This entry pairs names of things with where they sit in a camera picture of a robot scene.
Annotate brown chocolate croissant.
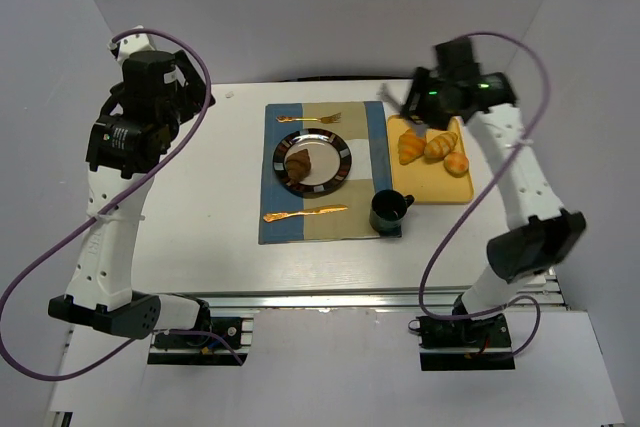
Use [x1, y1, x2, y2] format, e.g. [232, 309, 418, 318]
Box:
[285, 149, 311, 184]

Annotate silver metal tongs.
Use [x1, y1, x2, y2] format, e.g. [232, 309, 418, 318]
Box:
[377, 82, 427, 137]

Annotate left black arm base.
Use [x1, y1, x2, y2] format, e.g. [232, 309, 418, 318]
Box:
[147, 317, 253, 367]

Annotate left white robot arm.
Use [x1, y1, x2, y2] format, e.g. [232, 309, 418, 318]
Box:
[48, 51, 211, 339]

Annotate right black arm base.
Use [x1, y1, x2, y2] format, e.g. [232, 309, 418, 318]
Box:
[408, 314, 515, 372]

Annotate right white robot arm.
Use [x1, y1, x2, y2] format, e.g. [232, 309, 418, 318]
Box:
[401, 36, 586, 322]

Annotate golden striped bread roll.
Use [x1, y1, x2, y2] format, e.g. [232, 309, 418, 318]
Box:
[424, 131, 458, 160]

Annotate orange striped croissant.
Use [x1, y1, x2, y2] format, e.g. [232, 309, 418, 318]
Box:
[397, 129, 426, 165]

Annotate small round bun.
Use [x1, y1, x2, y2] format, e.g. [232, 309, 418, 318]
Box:
[443, 152, 469, 177]

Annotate yellow plastic tray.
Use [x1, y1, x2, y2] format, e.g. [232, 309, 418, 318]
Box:
[386, 116, 474, 204]

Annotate blue and tan placemat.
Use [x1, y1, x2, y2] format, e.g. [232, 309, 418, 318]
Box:
[258, 101, 392, 245]

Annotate gold fork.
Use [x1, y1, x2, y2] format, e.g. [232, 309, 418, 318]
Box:
[276, 113, 341, 124]

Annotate dark green mug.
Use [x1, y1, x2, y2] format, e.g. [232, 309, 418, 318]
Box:
[369, 189, 415, 238]

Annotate striped rim ceramic plate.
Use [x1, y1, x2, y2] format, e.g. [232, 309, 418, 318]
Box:
[272, 128, 352, 197]

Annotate gold knife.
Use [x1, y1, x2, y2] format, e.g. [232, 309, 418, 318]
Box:
[262, 204, 349, 223]

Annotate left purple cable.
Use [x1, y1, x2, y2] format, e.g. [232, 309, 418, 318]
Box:
[0, 29, 246, 382]

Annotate purple cable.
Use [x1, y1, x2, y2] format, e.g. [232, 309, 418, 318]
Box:
[0, 29, 246, 382]
[408, 31, 554, 361]

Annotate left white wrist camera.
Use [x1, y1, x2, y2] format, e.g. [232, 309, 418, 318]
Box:
[108, 25, 156, 65]

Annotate aluminium table frame rail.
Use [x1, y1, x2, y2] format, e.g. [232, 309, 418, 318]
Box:
[189, 289, 571, 313]

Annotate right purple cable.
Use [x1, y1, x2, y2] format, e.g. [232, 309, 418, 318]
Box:
[408, 31, 554, 361]

